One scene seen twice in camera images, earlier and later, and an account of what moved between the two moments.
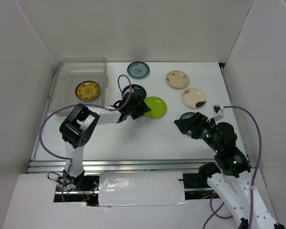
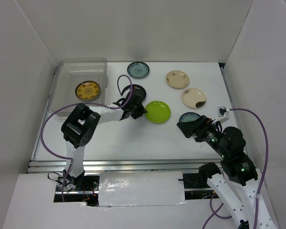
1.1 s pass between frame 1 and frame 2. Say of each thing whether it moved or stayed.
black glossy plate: stayed
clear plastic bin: stayed
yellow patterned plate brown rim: stayed
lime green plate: moved
